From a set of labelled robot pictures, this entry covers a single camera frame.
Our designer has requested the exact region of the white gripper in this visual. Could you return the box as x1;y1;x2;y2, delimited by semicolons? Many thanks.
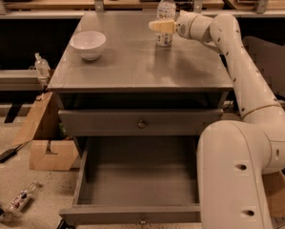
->
149;12;213;43

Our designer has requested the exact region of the clear bottle on floor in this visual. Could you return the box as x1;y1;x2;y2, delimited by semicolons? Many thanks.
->
3;181;41;220

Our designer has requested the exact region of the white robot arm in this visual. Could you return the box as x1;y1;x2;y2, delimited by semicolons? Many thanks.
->
149;11;285;229

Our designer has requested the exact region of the grey side shelf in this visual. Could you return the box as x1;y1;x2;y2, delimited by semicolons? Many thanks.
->
0;70;43;92

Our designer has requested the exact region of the brown cardboard box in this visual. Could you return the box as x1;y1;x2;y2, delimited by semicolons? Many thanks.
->
262;172;285;218
12;93;81;171

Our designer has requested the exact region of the brown cardboard box right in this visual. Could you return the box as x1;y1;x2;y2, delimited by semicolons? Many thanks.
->
262;172;285;218

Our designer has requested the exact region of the closed middle grey drawer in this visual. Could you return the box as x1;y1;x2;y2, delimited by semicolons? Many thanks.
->
58;109;223;136

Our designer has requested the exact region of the clear plastic water bottle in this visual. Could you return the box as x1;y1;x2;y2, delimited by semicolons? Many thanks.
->
156;0;176;47

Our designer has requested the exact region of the black power adapter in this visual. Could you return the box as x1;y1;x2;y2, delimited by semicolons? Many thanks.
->
0;142;28;163

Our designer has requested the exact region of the brown cardboard box left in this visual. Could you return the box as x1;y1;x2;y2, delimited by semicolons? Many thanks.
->
12;93;81;171

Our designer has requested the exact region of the white ceramic bowl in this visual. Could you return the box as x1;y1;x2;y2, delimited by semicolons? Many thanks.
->
70;31;106;60

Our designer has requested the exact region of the clear bottle on shelf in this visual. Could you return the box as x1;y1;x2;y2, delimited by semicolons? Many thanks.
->
34;52;51;78

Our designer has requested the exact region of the open bottom grey drawer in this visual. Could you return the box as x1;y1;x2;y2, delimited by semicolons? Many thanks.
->
59;136;200;225

